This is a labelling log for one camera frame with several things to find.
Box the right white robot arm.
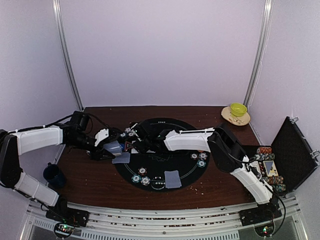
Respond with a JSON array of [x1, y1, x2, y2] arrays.
[[131, 120, 278, 221]]

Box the black white chip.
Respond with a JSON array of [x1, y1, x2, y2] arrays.
[[138, 167, 147, 176], [191, 153, 198, 160]]

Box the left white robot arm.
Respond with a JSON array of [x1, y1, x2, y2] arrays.
[[0, 111, 122, 222]]

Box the black poker case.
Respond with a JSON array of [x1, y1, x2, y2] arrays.
[[243, 117, 319, 196]]

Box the aluminium frame post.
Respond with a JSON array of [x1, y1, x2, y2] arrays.
[[52, 0, 84, 111], [243, 0, 274, 109]]

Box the dark blue mug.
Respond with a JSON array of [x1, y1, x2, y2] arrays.
[[43, 162, 67, 189]]

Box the red triangular dealer marker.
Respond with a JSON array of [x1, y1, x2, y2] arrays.
[[124, 141, 133, 152]]

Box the red white chips in case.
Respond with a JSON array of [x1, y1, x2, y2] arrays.
[[256, 146, 272, 154]]

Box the face down card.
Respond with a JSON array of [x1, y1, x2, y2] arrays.
[[164, 170, 182, 189], [112, 152, 131, 165]]

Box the grey card deck box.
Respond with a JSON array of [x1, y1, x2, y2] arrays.
[[103, 141, 123, 156]]

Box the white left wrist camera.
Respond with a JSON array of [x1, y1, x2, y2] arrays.
[[94, 128, 110, 147]]

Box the poker chips row in case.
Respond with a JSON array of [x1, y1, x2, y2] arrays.
[[263, 176, 287, 193]]

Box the green plastic bowl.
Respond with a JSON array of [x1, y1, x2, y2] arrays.
[[230, 102, 248, 117]]

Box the left aluminium frame post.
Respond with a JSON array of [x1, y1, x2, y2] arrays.
[[52, 0, 84, 111]]

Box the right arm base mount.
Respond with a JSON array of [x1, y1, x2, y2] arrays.
[[238, 199, 282, 226]]

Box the right aluminium frame post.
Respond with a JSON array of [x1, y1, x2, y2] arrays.
[[243, 0, 274, 109]]

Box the round black poker mat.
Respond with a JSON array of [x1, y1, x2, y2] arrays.
[[112, 128, 210, 192]]

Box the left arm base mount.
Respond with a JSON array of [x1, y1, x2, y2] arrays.
[[45, 202, 90, 227]]

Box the beige plate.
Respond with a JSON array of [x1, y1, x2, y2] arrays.
[[221, 106, 251, 126]]

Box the face down card front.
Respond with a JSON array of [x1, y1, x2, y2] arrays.
[[164, 170, 182, 189]]

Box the aluminium front rail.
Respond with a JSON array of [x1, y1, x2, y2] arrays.
[[18, 196, 311, 240]]

